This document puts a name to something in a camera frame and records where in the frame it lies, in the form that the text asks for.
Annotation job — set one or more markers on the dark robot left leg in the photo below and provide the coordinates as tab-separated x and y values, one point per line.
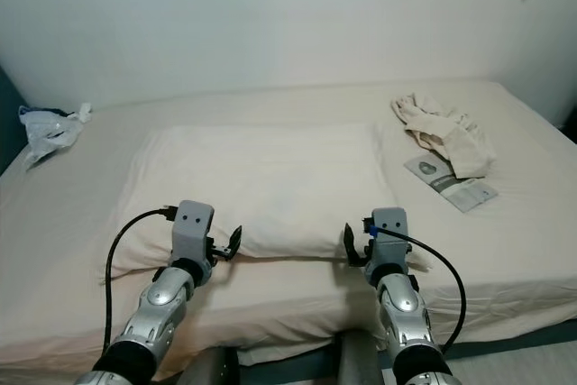
209	367

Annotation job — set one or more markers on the grey flat packet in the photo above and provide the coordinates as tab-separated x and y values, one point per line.
460	191

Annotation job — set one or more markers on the cream white pillow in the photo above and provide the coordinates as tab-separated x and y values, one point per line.
270	182

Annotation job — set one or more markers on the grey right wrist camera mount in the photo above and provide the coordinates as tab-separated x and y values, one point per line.
389	232

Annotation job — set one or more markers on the beige crumpled garment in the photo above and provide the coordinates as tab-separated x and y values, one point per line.
451	142

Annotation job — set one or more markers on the clear crumpled plastic bag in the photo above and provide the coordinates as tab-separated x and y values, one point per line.
50	130

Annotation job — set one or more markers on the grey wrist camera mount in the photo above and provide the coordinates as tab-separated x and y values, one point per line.
194	227
389	232

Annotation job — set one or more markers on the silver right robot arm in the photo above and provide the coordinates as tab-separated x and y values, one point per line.
404	313

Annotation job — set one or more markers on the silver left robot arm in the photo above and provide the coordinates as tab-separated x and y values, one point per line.
158	308

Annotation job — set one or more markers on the dark robot right leg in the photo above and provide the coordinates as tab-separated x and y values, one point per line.
358	358

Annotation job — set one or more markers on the dark robot leg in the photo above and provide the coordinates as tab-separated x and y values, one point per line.
209	367
358	358

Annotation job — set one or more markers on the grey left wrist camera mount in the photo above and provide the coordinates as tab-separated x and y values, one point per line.
194	227

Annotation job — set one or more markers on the bed with cream sheet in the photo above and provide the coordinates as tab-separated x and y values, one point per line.
514	250

